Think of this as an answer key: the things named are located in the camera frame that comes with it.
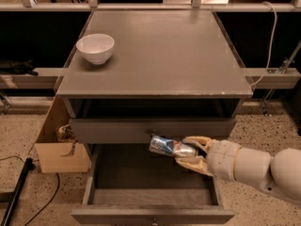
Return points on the white ceramic bowl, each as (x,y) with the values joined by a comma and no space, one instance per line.
(96,48)

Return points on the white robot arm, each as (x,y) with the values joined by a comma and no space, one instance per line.
(276,176)

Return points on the grey drawer cabinet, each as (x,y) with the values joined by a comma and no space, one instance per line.
(167,64)

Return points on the grey upper drawer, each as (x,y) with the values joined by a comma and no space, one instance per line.
(140,131)

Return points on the black bar on floor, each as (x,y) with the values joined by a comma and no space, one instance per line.
(12,197)

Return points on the black object on ledge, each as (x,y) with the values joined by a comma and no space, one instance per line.
(17,67)

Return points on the crumpled item in box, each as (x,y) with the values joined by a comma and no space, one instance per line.
(65,134)

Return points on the cardboard box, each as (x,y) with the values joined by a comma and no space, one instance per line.
(57,156)

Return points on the grey open middle drawer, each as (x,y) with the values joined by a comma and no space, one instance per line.
(128,185)

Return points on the silver blue redbull can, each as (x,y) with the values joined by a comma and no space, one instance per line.
(171,147)

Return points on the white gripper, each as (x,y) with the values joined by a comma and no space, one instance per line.
(222,157)

